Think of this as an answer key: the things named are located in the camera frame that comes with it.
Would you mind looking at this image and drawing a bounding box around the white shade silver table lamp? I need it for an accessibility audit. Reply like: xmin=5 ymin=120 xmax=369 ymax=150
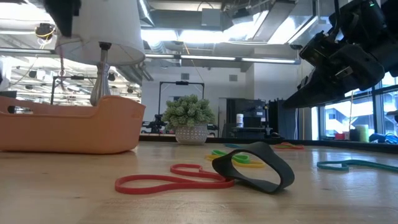
xmin=55 ymin=0 xmax=146 ymax=107

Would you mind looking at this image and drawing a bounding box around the black equipment rack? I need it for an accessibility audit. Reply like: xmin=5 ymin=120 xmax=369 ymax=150
xmin=225 ymin=98 xmax=268 ymax=139

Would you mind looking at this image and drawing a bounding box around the blue bag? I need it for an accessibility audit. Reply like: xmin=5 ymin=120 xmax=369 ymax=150
xmin=369 ymin=132 xmax=398 ymax=145

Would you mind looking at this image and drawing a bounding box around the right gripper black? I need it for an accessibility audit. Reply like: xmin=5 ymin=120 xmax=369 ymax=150
xmin=283 ymin=43 xmax=386 ymax=109

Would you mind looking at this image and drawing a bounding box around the wide black rubber band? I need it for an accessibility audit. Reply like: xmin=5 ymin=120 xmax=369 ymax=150
xmin=211 ymin=141 xmax=295 ymax=194

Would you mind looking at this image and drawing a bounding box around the long ceiling light strip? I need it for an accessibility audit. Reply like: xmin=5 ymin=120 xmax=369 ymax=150
xmin=144 ymin=53 xmax=302 ymax=65

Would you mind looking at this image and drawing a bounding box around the potted green artificial plant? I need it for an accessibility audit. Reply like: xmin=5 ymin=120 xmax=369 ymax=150
xmin=160 ymin=94 xmax=216 ymax=146

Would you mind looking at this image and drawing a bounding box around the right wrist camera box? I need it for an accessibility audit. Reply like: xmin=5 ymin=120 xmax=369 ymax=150
xmin=298 ymin=30 xmax=336 ymax=68

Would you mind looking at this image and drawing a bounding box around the orange plastic bin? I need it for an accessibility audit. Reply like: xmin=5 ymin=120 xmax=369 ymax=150
xmin=0 ymin=95 xmax=146 ymax=155

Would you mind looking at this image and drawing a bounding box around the yellow hanging cord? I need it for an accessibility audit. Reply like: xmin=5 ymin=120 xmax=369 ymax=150
xmin=348 ymin=90 xmax=356 ymax=132

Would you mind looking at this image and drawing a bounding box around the black background rig frame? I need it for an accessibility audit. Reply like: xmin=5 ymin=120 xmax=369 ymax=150
xmin=50 ymin=75 xmax=94 ymax=106
xmin=157 ymin=80 xmax=205 ymax=108

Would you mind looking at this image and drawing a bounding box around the yellow rubber band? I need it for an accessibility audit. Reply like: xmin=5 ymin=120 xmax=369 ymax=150
xmin=205 ymin=154 xmax=266 ymax=169

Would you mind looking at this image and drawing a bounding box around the black ceiling sensor yellow cable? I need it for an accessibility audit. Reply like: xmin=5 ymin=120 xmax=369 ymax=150
xmin=35 ymin=22 xmax=57 ymax=40

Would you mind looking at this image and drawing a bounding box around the black aluminium table frame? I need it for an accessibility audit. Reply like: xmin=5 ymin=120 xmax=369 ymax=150
xmin=136 ymin=134 xmax=398 ymax=154

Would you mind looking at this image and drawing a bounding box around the black cabinet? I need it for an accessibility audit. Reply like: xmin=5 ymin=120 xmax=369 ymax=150
xmin=267 ymin=98 xmax=299 ymax=140

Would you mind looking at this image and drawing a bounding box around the pale green roll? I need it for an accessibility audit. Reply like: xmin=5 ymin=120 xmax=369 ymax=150
xmin=355 ymin=124 xmax=370 ymax=143

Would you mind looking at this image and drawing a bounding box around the grey ceiling box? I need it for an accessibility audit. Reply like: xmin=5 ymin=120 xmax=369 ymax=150
xmin=201 ymin=7 xmax=222 ymax=27

